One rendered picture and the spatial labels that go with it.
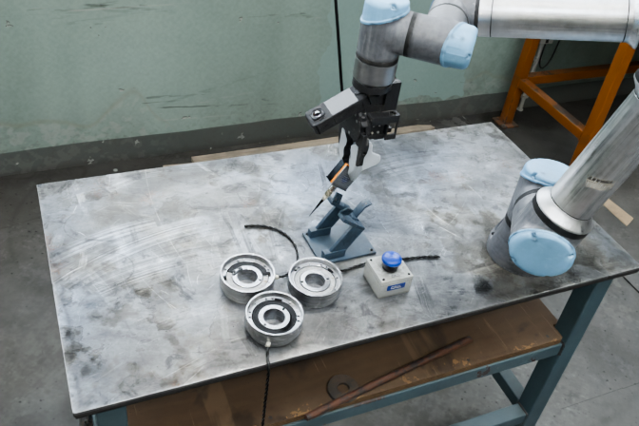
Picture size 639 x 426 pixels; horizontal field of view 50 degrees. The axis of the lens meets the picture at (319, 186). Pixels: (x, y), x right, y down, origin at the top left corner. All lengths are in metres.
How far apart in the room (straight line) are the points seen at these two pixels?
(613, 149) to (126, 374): 0.88
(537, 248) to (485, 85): 2.36
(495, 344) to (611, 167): 0.63
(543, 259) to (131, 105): 1.96
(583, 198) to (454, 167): 0.57
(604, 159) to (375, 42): 0.43
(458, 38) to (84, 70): 1.87
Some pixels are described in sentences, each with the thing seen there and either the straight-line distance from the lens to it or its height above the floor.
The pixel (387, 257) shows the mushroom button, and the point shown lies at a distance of 1.35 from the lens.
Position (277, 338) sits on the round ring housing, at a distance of 1.24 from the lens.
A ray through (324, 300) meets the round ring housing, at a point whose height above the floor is 0.83.
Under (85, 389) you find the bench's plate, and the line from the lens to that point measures 1.22.
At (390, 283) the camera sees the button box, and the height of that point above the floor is 0.84.
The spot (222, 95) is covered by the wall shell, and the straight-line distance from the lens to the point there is 2.96.
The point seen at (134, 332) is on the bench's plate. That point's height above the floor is 0.80.
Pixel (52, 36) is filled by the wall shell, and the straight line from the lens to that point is 2.71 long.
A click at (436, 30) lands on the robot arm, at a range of 1.16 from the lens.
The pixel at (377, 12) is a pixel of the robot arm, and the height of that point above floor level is 1.33.
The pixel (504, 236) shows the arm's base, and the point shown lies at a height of 0.86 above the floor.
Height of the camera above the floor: 1.78
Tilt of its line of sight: 37 degrees down
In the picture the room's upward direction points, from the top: 9 degrees clockwise
